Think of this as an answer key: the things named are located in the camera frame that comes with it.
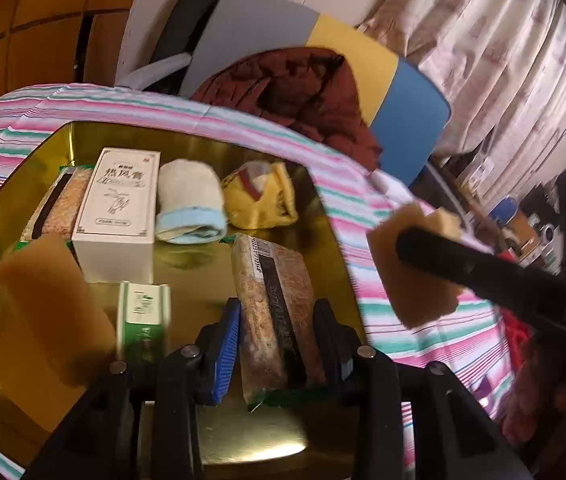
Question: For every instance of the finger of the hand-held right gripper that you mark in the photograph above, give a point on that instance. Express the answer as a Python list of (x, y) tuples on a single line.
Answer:
[(488, 272)]

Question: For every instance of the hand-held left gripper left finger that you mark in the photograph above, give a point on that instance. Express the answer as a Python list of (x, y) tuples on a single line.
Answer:
[(225, 355)]

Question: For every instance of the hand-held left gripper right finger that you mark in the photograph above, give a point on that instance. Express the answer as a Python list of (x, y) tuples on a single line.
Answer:
[(330, 340)]

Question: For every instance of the oat bar packet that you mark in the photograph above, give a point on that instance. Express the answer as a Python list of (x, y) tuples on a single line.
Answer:
[(268, 310), (60, 205)]

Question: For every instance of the tan sponge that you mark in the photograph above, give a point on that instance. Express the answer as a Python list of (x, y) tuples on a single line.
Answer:
[(413, 300), (48, 305)]

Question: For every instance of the gold container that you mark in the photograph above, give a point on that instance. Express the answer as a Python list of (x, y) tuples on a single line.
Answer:
[(198, 270)]

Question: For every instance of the green white small box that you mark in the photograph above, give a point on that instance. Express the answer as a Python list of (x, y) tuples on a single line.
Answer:
[(143, 320)]

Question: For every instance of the yellow snack packet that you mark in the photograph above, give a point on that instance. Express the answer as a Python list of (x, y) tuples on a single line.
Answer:
[(263, 200)]

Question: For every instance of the cream towel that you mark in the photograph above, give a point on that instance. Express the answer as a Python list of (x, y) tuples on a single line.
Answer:
[(188, 195)]

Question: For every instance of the cream cardboard box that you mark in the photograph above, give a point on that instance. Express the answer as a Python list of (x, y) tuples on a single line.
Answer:
[(113, 210)]

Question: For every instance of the white round clock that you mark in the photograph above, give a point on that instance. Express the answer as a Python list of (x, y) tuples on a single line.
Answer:
[(548, 234)]

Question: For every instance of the wooden side desk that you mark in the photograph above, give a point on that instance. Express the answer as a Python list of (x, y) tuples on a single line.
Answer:
[(530, 237)]

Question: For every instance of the blue mug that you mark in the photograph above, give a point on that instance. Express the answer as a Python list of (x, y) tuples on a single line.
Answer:
[(505, 211)]

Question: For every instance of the white carton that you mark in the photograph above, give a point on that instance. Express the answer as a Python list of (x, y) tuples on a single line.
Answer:
[(480, 175)]

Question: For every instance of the grey yellow blue chair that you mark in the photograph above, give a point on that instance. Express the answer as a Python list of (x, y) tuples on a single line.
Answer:
[(413, 105)]

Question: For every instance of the starfish print curtain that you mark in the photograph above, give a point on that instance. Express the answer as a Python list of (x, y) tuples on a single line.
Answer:
[(503, 35)]

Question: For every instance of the pink green striped cloth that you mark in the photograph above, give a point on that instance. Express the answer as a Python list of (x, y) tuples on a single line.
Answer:
[(263, 130)]

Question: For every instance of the brown quilted jacket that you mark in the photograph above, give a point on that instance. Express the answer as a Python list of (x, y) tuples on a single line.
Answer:
[(303, 90)]

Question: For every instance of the wooden wardrobe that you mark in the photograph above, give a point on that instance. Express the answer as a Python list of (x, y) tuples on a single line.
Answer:
[(38, 25)]

